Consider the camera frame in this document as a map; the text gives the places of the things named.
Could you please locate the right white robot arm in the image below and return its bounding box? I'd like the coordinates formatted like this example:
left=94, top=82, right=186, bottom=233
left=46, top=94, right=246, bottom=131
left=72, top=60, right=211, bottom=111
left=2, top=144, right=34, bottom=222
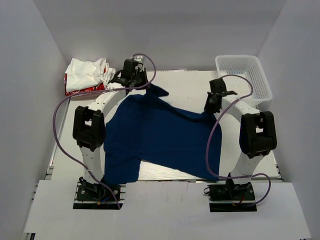
left=204, top=74, right=277, bottom=200

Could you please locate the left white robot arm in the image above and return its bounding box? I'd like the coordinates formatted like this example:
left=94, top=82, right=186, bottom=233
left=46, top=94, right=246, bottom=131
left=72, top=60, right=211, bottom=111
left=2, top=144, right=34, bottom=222
left=72, top=55, right=148, bottom=200

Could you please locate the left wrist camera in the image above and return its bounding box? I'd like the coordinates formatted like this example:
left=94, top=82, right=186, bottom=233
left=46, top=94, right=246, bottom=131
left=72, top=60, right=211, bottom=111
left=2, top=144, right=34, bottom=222
left=131, top=55, right=145, bottom=65

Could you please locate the blue t shirt with print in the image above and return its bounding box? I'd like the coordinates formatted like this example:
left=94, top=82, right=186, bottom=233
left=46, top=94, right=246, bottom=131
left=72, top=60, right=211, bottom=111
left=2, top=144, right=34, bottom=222
left=103, top=90, right=222, bottom=185

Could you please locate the white and red t shirt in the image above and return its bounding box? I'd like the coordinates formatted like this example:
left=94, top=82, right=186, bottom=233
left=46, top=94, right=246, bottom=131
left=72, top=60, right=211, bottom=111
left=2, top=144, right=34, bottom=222
left=64, top=58, right=116, bottom=96

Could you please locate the white perforated plastic basket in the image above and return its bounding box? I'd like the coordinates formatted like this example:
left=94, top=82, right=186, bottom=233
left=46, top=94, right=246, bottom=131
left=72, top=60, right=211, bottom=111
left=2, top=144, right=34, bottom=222
left=215, top=55, right=273, bottom=107

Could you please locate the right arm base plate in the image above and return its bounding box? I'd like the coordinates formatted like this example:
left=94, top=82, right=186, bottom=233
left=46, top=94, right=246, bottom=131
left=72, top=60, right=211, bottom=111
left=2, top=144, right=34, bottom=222
left=203, top=184, right=257, bottom=213

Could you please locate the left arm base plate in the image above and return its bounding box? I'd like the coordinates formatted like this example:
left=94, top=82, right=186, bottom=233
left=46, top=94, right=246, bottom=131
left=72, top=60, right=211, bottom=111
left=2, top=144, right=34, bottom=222
left=73, top=182, right=126, bottom=210

